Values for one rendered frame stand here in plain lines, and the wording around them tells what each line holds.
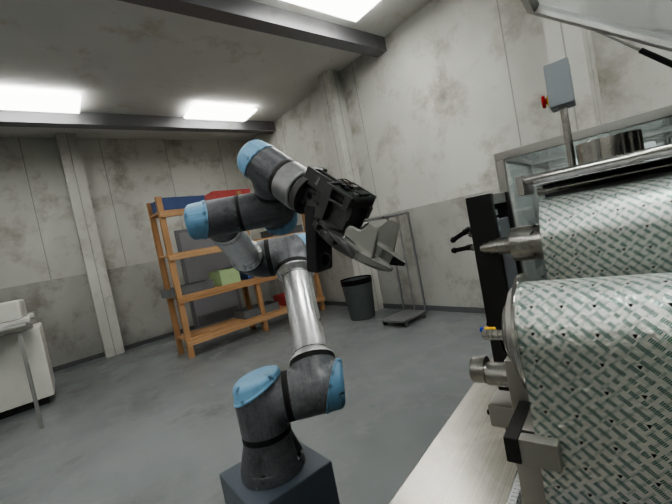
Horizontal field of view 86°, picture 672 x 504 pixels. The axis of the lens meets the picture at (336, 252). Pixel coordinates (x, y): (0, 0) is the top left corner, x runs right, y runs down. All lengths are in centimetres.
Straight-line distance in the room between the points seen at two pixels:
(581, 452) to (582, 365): 10
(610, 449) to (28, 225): 823
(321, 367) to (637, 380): 61
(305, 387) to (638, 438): 60
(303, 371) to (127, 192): 781
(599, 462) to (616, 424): 5
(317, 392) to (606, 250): 61
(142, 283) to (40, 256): 170
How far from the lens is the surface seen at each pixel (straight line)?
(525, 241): 73
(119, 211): 841
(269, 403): 88
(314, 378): 88
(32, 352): 605
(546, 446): 50
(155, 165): 876
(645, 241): 67
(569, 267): 68
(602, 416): 49
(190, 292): 607
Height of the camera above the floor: 142
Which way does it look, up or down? 3 degrees down
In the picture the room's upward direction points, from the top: 11 degrees counter-clockwise
